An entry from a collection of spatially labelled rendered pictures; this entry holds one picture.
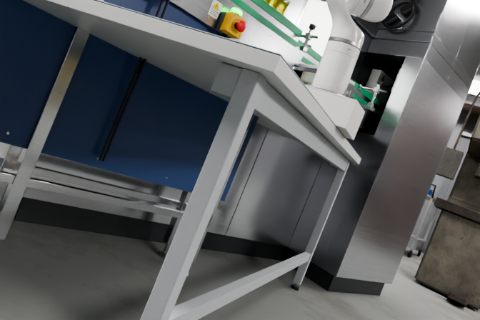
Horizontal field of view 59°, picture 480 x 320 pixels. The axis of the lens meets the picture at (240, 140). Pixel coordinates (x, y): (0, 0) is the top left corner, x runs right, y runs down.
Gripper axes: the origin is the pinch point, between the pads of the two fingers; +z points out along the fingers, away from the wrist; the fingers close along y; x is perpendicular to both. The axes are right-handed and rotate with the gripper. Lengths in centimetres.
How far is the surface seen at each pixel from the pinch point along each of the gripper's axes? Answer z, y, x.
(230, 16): -9, -43, -34
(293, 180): -5, 74, -82
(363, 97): -25, 75, -23
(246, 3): -3.7, -31.1, -23.8
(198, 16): -1, -49, -39
